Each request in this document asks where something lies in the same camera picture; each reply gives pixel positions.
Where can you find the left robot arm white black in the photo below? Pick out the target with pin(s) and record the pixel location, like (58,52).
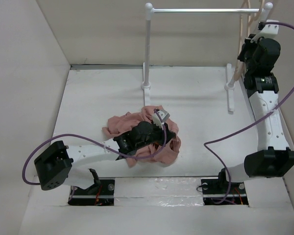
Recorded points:
(60,164)

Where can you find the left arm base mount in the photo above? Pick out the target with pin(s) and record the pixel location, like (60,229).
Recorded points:
(100,193)

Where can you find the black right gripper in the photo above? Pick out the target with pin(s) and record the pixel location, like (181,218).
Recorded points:
(248,44)

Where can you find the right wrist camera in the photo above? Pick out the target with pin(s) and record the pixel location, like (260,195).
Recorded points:
(268,29)

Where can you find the white clothes rack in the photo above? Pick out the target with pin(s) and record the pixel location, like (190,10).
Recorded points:
(200,37)

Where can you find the pink t-shirt with pixel print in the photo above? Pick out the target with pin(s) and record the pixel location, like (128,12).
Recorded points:
(118,125)

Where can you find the wooden clothes hanger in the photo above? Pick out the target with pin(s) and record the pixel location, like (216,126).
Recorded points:
(244,31)

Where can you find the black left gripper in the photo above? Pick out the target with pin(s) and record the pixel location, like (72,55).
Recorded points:
(159,142)

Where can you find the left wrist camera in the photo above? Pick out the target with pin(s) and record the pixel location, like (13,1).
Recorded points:
(160,116)

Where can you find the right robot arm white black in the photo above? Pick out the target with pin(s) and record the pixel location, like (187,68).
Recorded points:
(273,158)

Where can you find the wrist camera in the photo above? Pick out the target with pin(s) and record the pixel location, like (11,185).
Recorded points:
(160,116)
(268,29)

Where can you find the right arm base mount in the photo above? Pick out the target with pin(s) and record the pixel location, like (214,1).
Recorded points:
(214,191)

